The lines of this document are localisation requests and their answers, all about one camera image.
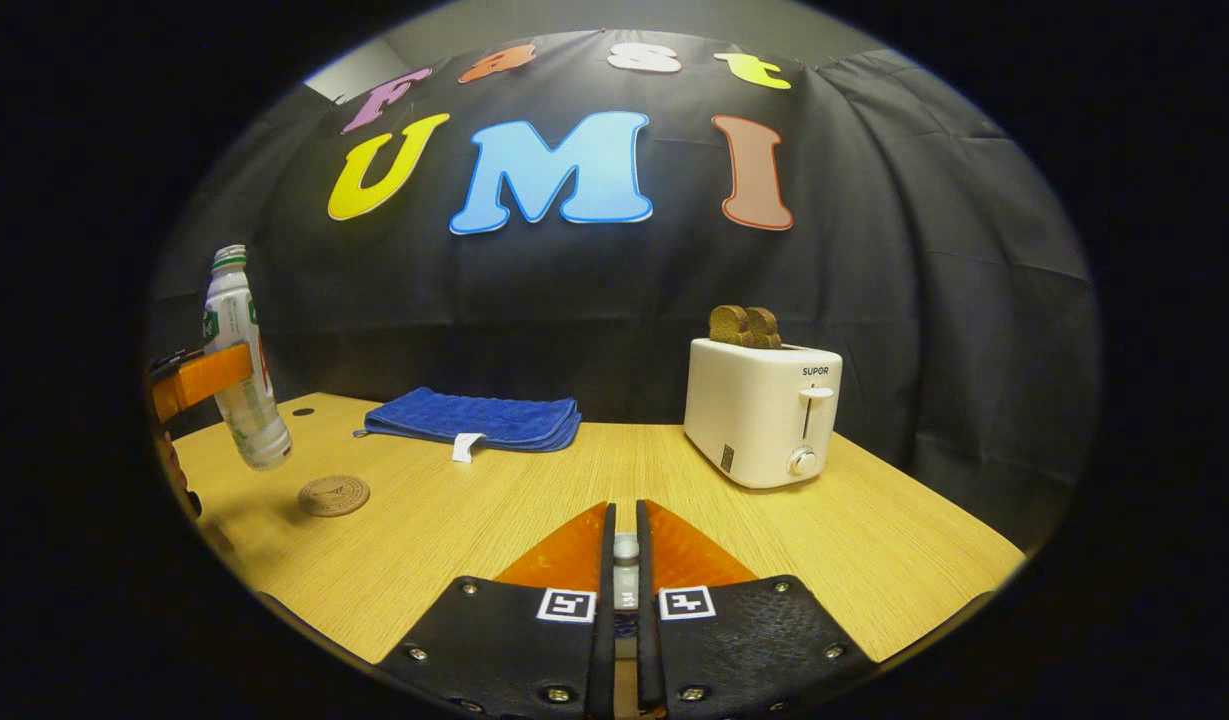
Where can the white water bottle green label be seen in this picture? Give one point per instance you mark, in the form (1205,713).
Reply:
(232,315)

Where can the brown toast slice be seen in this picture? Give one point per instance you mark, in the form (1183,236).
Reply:
(728,326)
(764,328)

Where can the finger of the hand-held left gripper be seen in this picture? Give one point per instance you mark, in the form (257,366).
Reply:
(199,382)
(179,475)

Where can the round wooden coaster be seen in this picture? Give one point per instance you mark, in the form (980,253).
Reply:
(334,495)

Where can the white toaster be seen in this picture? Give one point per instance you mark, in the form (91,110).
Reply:
(754,415)

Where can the blue folded towel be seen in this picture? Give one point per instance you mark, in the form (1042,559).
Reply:
(474,415)

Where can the black backdrop cloth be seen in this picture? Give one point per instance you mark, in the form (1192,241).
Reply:
(924,300)

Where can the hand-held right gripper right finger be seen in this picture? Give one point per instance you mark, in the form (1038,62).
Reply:
(649,660)

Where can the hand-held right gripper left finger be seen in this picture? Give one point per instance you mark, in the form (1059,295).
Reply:
(602,660)

